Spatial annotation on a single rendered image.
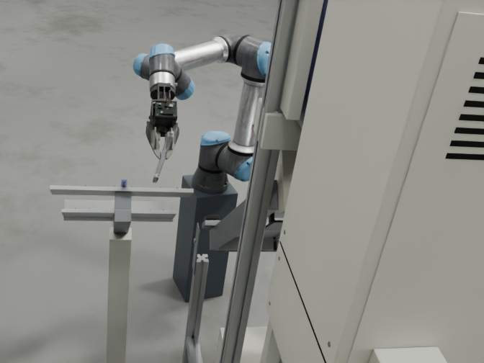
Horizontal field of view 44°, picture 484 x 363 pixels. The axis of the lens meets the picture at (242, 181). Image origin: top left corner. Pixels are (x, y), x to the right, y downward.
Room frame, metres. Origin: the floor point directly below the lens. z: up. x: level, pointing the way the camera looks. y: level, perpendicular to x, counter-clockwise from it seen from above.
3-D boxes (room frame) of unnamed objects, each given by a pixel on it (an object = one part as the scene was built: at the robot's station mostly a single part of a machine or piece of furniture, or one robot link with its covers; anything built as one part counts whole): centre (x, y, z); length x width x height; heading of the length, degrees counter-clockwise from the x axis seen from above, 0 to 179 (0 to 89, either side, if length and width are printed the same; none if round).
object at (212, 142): (2.10, 0.12, 0.72); 0.13 x 0.12 x 0.14; 53
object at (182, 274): (2.10, 0.13, 0.28); 0.18 x 0.18 x 0.55; 28
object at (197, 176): (2.10, 0.13, 0.60); 0.15 x 0.15 x 0.10
